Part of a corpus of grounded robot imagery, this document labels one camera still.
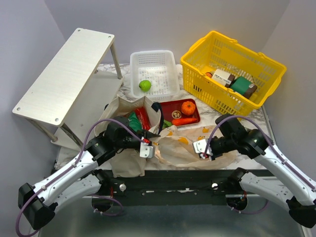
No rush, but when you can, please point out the green snack packet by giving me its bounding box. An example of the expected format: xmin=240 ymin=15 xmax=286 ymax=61
xmin=127 ymin=112 xmax=142 ymax=132

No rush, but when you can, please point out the beige canvas tote bag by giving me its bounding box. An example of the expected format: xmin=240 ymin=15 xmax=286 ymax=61
xmin=94 ymin=95 xmax=164 ymax=178

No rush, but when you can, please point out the peach plastic grocery bag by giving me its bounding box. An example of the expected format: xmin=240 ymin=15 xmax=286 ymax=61
xmin=153 ymin=126 xmax=237 ymax=170

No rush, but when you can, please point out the orange toy carrot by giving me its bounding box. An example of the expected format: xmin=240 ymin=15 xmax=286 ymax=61
xmin=171 ymin=118 xmax=198 ymax=126

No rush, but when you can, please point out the orange toy pumpkin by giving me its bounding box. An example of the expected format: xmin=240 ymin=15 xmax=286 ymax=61
xmin=181 ymin=101 xmax=196 ymax=116

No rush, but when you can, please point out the green toy apple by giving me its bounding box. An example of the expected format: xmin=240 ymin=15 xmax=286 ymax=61
xmin=138 ymin=80 xmax=152 ymax=92

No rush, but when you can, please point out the dark toy grape bunch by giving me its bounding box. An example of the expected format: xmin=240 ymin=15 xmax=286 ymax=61
xmin=162 ymin=120 xmax=172 ymax=129

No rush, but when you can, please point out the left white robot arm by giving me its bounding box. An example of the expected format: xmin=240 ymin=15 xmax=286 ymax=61
xmin=15 ymin=116 xmax=161 ymax=236

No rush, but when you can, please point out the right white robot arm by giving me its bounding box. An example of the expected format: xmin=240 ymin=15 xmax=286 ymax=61
xmin=205 ymin=114 xmax=316 ymax=228

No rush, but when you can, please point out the red snack packet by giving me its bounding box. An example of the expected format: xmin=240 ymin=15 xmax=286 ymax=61
xmin=134 ymin=107 xmax=151 ymax=130

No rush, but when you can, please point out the red lacquer tray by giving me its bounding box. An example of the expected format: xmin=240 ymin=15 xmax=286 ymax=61
xmin=160 ymin=99 xmax=200 ymax=127

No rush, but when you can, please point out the white wooden shelf stand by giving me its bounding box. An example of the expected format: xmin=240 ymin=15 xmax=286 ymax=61
xmin=13 ymin=28 xmax=123 ymax=150

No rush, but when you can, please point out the green brown box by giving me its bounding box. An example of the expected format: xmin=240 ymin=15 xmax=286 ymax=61
xmin=230 ymin=77 xmax=258 ymax=99

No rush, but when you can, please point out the white brown bottle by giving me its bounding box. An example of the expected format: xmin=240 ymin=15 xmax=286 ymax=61
xmin=212 ymin=69 xmax=235 ymax=88

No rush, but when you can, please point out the white perforated plastic basket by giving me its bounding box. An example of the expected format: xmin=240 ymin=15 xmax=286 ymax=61
xmin=130 ymin=50 xmax=180 ymax=101

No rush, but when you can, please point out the small orange capped item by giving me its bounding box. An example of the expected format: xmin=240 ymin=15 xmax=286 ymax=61
xmin=205 ymin=72 xmax=213 ymax=78

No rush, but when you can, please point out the yellow shopping basket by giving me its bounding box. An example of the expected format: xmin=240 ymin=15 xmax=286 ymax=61
xmin=180 ymin=31 xmax=287 ymax=116

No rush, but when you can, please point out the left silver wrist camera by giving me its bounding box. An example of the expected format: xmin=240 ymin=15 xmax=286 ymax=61
xmin=139 ymin=143 xmax=155 ymax=158

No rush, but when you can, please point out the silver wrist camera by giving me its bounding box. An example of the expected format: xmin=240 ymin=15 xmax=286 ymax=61
xmin=139 ymin=143 xmax=155 ymax=158
xmin=193 ymin=139 xmax=213 ymax=161

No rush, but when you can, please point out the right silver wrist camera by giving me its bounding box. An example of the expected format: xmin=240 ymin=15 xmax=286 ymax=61
xmin=193 ymin=139 xmax=213 ymax=161

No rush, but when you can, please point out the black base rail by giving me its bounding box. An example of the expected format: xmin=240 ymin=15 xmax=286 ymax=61
xmin=90 ymin=169 xmax=247 ymax=209

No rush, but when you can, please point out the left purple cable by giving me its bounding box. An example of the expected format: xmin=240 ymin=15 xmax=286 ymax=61
xmin=15 ymin=118 xmax=149 ymax=237

